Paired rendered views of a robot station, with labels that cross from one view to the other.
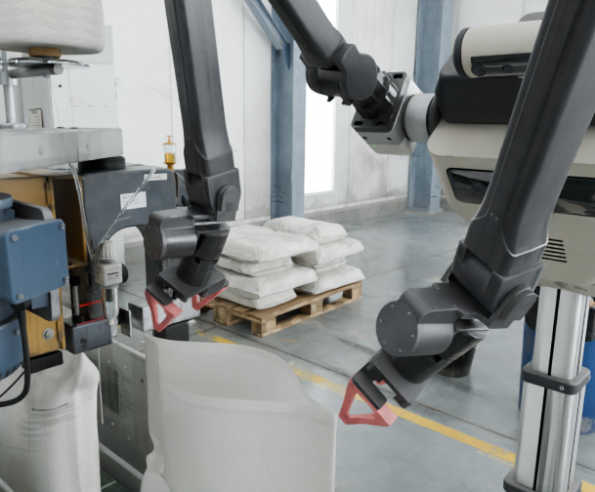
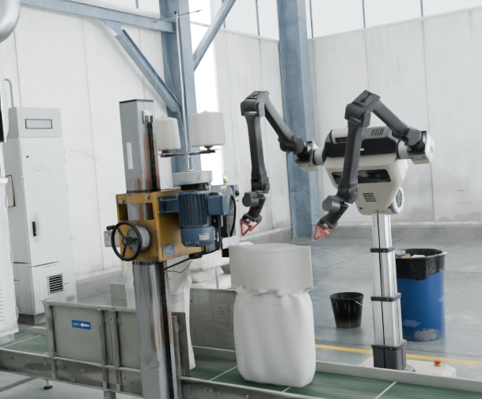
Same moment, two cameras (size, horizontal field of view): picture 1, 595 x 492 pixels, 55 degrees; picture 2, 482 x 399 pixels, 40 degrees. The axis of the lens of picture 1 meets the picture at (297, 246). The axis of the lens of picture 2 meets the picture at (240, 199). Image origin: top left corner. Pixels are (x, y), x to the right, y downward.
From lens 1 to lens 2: 231 cm
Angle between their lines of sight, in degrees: 12
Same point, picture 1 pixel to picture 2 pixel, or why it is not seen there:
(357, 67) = (298, 142)
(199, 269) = (257, 211)
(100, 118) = (55, 179)
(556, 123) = (352, 155)
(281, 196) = not seen: hidden behind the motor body
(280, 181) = not seen: hidden behind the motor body
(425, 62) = (292, 109)
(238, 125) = not seen: hidden behind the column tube
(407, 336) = (330, 205)
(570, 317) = (382, 223)
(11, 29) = (208, 142)
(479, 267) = (343, 189)
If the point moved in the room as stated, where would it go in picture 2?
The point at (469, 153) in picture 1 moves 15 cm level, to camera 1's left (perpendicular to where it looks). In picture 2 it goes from (338, 166) to (309, 169)
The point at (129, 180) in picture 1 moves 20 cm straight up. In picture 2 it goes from (216, 188) to (214, 148)
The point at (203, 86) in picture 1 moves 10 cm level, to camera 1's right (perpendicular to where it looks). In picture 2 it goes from (259, 153) to (280, 151)
